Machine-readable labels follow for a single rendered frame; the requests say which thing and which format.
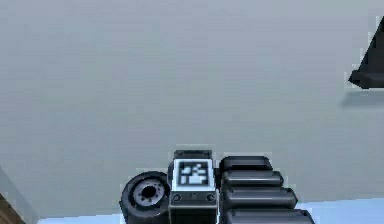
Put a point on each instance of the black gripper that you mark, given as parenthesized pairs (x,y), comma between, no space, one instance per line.
(146,196)

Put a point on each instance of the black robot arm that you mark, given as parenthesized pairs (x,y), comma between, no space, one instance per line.
(253,193)

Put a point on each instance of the brown wooden furniture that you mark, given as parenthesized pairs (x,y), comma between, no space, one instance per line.
(7,213)

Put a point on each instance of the black angular furniture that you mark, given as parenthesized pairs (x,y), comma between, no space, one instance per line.
(371,66)

